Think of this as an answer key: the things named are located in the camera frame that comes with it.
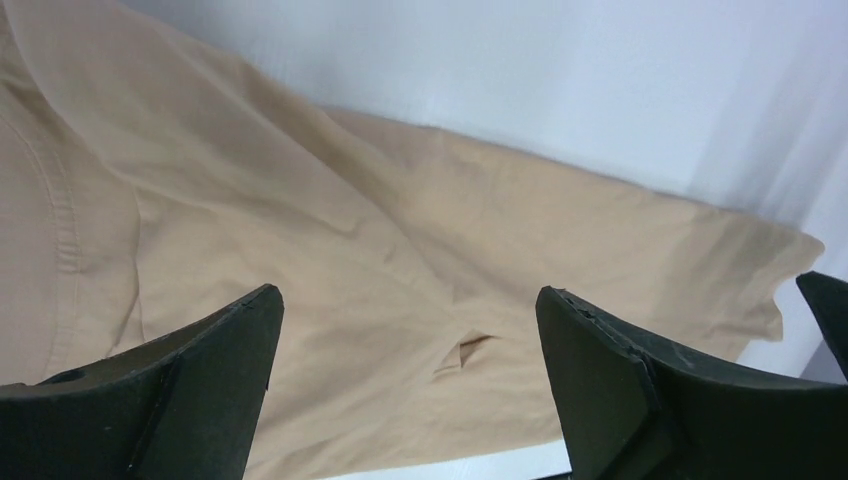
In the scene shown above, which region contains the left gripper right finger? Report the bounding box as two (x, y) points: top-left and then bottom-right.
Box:
(536, 287), (847, 479)

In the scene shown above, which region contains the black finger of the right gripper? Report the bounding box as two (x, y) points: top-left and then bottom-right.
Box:
(796, 271), (847, 380)

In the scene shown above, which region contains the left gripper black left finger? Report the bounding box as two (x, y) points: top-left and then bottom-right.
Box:
(1, 284), (284, 479)

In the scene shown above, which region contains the beige t shirt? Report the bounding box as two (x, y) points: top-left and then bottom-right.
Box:
(1, 1), (824, 479)

